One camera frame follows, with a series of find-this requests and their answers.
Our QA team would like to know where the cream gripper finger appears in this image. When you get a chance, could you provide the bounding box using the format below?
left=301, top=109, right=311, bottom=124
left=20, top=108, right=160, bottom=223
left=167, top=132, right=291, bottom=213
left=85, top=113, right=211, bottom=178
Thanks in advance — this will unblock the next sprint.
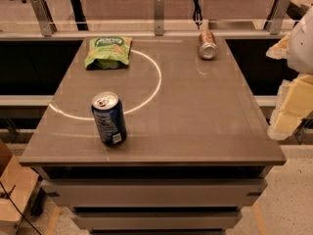
left=266, top=34, right=290, bottom=60
left=267, top=73, right=313, bottom=141

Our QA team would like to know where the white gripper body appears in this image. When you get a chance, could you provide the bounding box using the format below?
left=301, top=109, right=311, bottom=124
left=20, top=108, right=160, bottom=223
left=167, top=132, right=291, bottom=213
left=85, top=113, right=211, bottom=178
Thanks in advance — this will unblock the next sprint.
left=287, top=7, right=313, bottom=74

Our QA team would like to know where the orange soda can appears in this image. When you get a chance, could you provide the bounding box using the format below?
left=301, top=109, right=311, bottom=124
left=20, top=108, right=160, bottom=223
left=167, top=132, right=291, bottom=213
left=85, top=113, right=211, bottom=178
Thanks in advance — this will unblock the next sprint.
left=199, top=30, right=217, bottom=60

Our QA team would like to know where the green rice chip bag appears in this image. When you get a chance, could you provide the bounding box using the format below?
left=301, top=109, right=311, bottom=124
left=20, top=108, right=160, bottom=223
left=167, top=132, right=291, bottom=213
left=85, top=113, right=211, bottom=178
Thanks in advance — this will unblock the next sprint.
left=84, top=36, right=132, bottom=70

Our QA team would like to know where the blue soda can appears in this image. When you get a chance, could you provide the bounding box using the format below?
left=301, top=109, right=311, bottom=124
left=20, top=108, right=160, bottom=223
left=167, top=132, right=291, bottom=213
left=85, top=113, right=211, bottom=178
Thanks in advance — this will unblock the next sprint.
left=91, top=91, right=127, bottom=147

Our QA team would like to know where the grey drawer cabinet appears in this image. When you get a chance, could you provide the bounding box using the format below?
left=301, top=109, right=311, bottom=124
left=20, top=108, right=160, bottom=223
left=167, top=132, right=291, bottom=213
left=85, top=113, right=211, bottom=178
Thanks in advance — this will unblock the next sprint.
left=32, top=164, right=273, bottom=235

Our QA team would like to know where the black table leg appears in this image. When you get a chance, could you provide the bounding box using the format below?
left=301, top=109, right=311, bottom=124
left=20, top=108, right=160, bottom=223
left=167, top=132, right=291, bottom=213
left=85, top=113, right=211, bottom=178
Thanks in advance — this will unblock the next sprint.
left=70, top=0, right=88, bottom=30

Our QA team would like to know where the cardboard box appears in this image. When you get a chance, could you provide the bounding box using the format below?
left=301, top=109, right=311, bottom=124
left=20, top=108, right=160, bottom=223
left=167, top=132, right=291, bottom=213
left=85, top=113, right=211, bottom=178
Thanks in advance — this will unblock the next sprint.
left=0, top=140, right=38, bottom=235

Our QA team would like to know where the right metal bracket post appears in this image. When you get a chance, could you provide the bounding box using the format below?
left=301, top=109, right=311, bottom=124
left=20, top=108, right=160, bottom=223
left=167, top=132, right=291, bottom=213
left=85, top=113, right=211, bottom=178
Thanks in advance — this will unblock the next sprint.
left=268, top=0, right=291, bottom=34

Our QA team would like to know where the metal bracket post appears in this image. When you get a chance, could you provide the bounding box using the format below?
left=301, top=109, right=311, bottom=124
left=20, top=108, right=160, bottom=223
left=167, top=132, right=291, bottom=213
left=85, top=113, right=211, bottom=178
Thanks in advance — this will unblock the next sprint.
left=268, top=0, right=291, bottom=34
left=154, top=0, right=164, bottom=36
left=29, top=0, right=57, bottom=37

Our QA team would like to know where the black hanging cable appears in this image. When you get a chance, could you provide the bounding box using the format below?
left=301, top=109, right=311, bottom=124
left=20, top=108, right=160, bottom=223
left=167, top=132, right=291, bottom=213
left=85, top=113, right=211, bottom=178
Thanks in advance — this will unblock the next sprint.
left=191, top=0, right=203, bottom=30

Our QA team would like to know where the middle metal bracket post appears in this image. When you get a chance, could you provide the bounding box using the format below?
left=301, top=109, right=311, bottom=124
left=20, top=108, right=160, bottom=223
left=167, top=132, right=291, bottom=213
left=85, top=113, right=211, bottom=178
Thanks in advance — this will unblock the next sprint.
left=154, top=0, right=164, bottom=36

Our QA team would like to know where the left metal bracket post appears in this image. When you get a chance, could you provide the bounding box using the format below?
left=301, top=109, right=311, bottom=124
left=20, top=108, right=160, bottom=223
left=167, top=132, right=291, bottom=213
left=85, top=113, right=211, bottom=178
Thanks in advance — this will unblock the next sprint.
left=29, top=0, right=57, bottom=37

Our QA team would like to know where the black floor cable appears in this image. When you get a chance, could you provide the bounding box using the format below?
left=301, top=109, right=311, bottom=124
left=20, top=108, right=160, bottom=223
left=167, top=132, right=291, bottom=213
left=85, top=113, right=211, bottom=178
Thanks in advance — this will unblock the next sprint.
left=0, top=181, right=43, bottom=235

